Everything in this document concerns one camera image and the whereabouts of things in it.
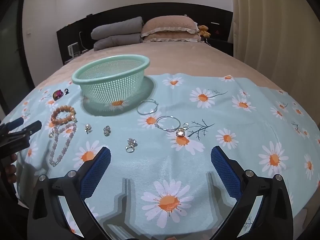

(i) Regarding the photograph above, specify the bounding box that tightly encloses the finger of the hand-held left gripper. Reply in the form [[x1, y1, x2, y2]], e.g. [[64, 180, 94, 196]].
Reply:
[[0, 118, 25, 137], [0, 120, 42, 155]]

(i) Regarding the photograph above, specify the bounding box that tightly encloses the pink bead necklace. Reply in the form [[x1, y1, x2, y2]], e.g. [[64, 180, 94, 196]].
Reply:
[[49, 122, 77, 167]]

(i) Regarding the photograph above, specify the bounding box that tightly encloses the grey folded quilt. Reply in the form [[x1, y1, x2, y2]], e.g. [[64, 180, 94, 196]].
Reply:
[[91, 17, 143, 40], [94, 33, 142, 51]]

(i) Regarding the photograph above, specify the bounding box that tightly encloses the green plastic colander basket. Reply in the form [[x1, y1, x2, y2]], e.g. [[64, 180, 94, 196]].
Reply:
[[72, 54, 150, 105]]

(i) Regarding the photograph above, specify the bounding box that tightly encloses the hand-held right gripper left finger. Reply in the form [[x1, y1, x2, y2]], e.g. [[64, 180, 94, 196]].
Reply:
[[27, 146, 112, 240]]

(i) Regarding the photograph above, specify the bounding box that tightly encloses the person's left hand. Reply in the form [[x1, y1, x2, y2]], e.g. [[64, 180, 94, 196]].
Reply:
[[5, 153, 18, 185]]

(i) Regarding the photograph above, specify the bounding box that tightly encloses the silver hoop bangle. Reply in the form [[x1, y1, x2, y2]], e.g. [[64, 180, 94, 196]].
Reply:
[[137, 100, 158, 116], [156, 116, 181, 132]]

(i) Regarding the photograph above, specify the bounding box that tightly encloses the beige ruffled pillow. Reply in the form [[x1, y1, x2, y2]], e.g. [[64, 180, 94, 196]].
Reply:
[[141, 15, 200, 37], [142, 32, 202, 43]]

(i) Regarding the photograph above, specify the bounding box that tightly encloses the crystal pendant earring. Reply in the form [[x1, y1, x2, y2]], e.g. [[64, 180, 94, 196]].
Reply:
[[176, 122, 190, 138]]

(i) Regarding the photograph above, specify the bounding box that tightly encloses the dark glass door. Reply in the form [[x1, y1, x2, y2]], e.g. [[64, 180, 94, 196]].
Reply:
[[0, 0, 35, 110]]

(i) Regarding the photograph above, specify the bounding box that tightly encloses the cream curtain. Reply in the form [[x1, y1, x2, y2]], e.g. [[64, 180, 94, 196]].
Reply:
[[230, 0, 320, 123]]

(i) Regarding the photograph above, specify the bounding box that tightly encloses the black headboard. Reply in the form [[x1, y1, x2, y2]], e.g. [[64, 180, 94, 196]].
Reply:
[[56, 2, 234, 65]]

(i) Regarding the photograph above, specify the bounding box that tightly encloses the brown teddy bear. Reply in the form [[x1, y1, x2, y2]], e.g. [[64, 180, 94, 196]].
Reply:
[[198, 25, 211, 38]]

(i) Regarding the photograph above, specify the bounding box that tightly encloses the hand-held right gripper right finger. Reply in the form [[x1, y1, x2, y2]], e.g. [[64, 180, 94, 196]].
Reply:
[[210, 146, 295, 240]]

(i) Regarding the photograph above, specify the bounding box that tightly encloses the dark nightstand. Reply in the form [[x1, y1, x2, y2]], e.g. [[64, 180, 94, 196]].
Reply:
[[207, 39, 234, 57]]

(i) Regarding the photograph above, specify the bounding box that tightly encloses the orange bead bracelet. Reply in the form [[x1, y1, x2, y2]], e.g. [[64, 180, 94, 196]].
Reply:
[[51, 106, 77, 125]]

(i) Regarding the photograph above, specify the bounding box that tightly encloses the daisy print cloth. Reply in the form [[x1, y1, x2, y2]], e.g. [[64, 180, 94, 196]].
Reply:
[[5, 73, 320, 240]]

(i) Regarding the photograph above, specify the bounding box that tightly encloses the beige bed blanket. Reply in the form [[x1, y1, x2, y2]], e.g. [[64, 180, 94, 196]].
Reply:
[[32, 41, 293, 100]]

